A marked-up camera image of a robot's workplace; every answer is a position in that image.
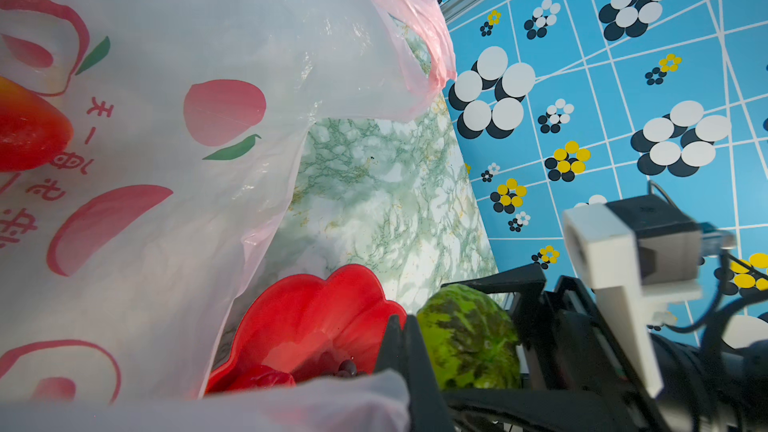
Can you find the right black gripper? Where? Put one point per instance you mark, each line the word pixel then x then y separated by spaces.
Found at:
pixel 588 382

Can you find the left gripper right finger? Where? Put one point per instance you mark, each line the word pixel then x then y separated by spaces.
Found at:
pixel 428 411

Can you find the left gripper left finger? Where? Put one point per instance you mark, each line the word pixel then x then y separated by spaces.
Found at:
pixel 393 352

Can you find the green custard apple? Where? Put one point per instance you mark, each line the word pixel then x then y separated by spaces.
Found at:
pixel 470 340

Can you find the red flower-shaped plate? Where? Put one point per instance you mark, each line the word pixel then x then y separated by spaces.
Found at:
pixel 306 326

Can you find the pink plastic bag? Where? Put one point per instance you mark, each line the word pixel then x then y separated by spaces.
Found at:
pixel 123 252

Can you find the yellow red mango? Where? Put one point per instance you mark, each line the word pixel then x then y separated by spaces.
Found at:
pixel 33 132

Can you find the red strawberry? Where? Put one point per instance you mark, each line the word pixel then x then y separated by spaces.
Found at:
pixel 261 377

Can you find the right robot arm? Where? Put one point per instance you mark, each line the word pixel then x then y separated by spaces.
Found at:
pixel 735 382

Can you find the dark purple grape bunch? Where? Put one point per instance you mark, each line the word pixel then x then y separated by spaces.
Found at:
pixel 347 369

